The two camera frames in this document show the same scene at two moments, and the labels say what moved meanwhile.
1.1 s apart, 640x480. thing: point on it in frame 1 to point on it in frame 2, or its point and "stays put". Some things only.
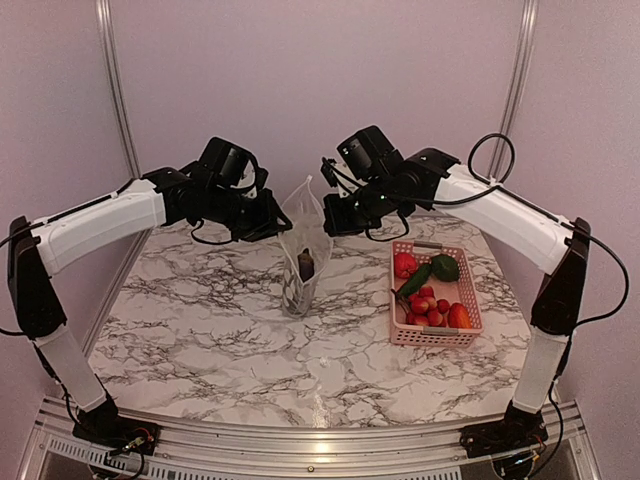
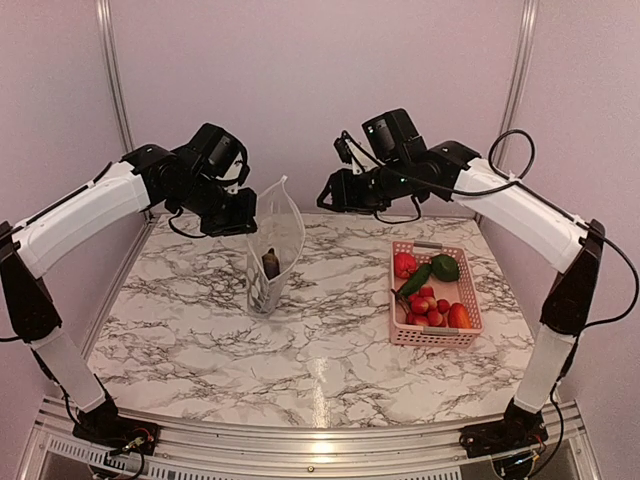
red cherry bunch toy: (426, 309) stays put
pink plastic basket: (464, 293) stays put
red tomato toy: (405, 264) stays put
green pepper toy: (445, 267) stays put
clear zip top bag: (312, 229) to (278, 224)
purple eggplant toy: (306, 265) to (271, 264)
